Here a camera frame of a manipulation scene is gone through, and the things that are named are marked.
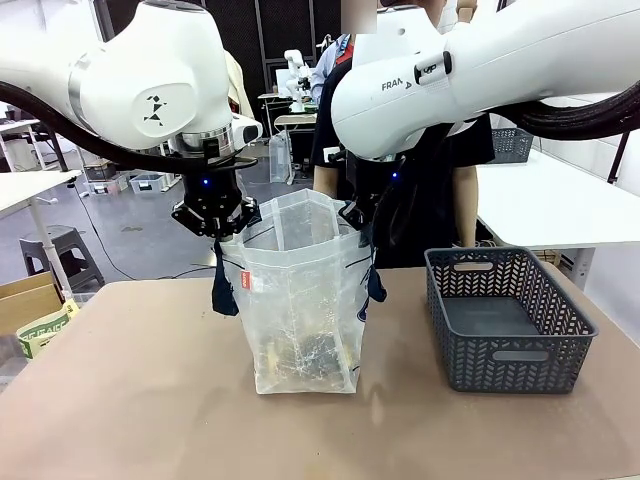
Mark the clear plastic container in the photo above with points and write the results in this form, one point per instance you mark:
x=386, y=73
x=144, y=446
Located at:
x=280, y=160

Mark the person in red top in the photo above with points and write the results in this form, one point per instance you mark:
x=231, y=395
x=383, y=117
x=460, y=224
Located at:
x=325, y=65

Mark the white desk with leg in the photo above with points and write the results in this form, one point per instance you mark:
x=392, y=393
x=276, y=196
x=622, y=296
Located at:
x=30, y=192

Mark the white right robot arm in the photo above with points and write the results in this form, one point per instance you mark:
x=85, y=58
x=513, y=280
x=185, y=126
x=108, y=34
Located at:
x=500, y=60

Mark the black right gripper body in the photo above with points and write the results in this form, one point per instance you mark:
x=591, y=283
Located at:
x=385, y=187

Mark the person's right forearm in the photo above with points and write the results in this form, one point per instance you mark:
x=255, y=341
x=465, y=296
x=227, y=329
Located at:
x=325, y=182

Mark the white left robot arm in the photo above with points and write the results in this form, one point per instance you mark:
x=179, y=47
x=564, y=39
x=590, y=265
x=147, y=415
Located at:
x=150, y=75

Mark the grey plastic stool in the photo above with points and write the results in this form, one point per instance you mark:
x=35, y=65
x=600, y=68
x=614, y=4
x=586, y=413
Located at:
x=65, y=237

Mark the white side table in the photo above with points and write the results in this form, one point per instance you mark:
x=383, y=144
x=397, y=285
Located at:
x=550, y=200

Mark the black slanted pole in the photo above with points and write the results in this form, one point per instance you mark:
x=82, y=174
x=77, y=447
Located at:
x=617, y=155

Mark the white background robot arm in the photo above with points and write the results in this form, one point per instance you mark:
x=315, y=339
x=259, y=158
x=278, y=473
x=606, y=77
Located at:
x=295, y=60

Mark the dark grey plastic basket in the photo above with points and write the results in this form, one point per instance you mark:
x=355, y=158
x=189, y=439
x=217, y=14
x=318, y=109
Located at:
x=512, y=145
x=500, y=320

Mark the mannequin with cream jacket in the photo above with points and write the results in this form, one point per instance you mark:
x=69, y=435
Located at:
x=240, y=90

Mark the brown cardboard box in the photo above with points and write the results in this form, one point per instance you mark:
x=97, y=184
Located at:
x=25, y=305

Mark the clear floor storage bin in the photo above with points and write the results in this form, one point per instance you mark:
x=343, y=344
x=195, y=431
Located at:
x=147, y=184
x=105, y=186

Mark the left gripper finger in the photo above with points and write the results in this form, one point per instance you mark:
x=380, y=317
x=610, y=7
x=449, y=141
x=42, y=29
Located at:
x=200, y=225
x=245, y=215

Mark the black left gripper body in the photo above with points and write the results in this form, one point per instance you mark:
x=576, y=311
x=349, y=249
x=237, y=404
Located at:
x=215, y=195

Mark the brown background desk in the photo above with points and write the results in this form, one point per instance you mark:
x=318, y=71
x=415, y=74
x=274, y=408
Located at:
x=295, y=120

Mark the person in black t-shirt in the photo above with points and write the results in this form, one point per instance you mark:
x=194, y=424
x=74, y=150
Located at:
x=425, y=240

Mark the person's left forearm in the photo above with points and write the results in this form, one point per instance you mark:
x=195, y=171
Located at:
x=465, y=205

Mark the white sack with green print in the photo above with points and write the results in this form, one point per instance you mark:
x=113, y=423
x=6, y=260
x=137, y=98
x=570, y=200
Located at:
x=40, y=335

